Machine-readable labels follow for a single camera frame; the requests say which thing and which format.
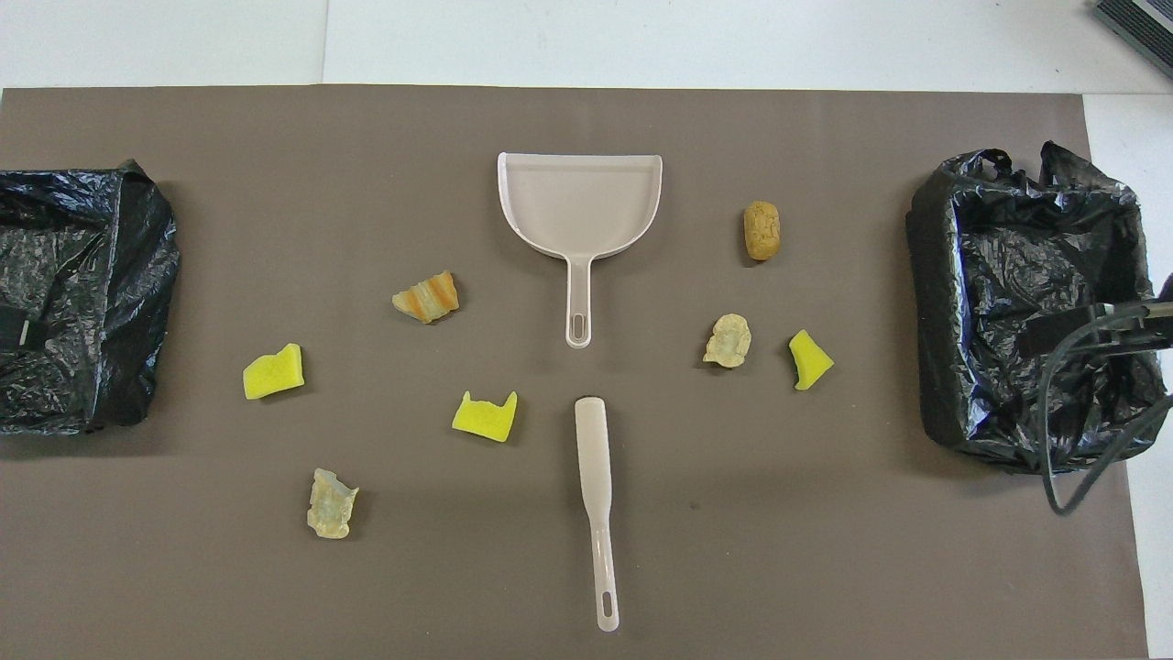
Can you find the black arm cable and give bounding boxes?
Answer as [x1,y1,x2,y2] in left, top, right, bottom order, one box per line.
[0,308,49,351]
[1025,301,1173,516]

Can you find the orange striped food piece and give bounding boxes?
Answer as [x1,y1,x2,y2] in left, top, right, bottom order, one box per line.
[392,270,459,325]

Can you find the pale translucent piece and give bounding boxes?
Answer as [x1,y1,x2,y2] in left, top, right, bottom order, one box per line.
[307,468,359,540]

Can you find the beige plastic dustpan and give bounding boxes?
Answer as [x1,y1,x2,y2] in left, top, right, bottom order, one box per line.
[498,152,663,350]

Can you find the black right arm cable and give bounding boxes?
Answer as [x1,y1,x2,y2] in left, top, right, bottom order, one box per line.
[1025,301,1173,516]

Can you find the yellow notched sponge piece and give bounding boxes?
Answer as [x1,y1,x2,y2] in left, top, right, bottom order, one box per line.
[452,390,519,444]

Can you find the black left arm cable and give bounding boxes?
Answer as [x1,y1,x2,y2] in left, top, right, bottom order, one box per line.
[0,308,49,351]

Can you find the yellow wedge sponge piece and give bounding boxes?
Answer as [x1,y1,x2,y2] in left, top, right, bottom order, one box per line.
[789,329,835,391]

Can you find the yellow blocky sponge piece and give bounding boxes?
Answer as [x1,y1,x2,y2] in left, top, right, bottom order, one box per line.
[243,343,305,401]

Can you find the beige food piece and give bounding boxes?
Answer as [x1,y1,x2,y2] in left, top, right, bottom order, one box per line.
[703,313,752,369]

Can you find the beige brush black bristles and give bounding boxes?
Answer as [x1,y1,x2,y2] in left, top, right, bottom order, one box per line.
[574,396,620,633]

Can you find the brown table mat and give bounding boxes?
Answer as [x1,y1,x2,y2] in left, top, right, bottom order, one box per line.
[0,85,1149,660]

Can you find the open bin black bag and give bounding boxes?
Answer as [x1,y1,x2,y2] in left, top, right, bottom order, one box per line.
[905,140,1173,476]

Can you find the dark grey ribbed device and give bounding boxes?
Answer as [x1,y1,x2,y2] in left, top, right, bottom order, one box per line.
[1092,0,1173,79]

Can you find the brown oblong bread roll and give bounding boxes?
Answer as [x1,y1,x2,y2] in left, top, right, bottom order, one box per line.
[743,201,782,262]

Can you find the bin covered black bag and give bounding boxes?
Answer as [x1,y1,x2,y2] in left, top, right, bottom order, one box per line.
[0,159,181,436]

